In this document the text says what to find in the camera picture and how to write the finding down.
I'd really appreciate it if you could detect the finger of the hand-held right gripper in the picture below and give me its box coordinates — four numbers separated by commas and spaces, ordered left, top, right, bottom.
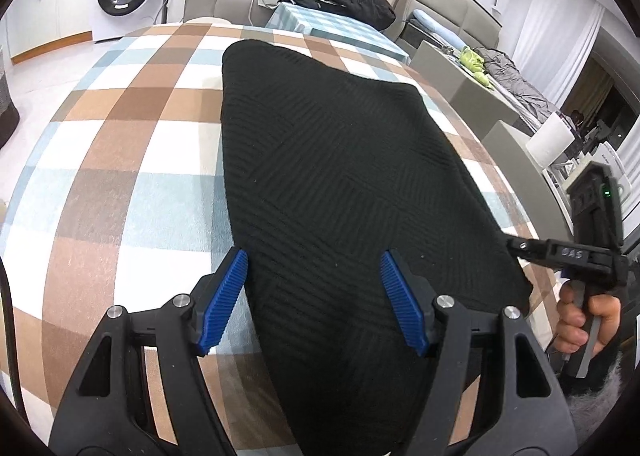
506, 235, 553, 268

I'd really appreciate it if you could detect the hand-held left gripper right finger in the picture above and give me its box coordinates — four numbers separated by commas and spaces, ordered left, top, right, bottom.
380, 248, 581, 456

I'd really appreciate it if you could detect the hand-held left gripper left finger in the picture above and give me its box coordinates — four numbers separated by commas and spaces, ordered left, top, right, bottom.
48, 247, 249, 456

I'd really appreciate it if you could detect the black knit sweater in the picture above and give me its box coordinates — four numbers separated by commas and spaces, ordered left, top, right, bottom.
220, 38, 533, 456

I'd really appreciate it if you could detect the person's right forearm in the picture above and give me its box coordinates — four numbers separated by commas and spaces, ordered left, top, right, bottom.
560, 351, 627, 418

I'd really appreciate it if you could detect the person's right hand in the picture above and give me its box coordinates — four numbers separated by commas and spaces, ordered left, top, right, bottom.
555, 281, 623, 357

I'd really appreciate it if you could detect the white box appliance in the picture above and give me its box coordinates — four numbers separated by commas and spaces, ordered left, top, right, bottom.
595, 143, 633, 187

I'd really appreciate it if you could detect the low beige cabinet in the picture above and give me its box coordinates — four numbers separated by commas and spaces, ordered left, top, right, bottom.
482, 120, 576, 242

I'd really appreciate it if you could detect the large white cylinder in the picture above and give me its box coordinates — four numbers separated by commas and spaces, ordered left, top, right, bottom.
526, 112, 575, 169

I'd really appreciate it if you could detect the grey blanket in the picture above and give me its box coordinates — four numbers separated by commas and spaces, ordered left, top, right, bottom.
475, 48, 561, 119

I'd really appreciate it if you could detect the tall beige cabinet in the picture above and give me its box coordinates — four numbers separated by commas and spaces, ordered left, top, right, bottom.
410, 40, 526, 139

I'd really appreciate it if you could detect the white curtain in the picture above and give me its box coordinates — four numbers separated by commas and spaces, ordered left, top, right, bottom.
512, 0, 606, 109

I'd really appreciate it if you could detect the brown blue checked tablecloth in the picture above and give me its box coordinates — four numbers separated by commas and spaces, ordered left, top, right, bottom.
0, 21, 563, 447

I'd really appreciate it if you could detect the green toy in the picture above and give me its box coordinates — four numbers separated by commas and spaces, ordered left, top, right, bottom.
459, 47, 486, 72

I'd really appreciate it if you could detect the light blue pillow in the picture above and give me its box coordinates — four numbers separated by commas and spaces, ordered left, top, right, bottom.
410, 10, 461, 44

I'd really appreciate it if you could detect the small teal checkered table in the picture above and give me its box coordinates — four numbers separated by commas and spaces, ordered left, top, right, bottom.
265, 1, 410, 62

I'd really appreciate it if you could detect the woven laundry basket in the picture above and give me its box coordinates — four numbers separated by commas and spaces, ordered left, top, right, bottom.
0, 43, 20, 149

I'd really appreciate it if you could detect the grey sofa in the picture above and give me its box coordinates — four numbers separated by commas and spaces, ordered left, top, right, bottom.
184, 0, 503, 57

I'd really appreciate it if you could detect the white kitchen cabinet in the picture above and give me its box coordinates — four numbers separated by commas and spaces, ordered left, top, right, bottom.
0, 0, 96, 64

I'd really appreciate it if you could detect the black cable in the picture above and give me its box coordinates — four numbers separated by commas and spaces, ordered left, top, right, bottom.
0, 256, 27, 412

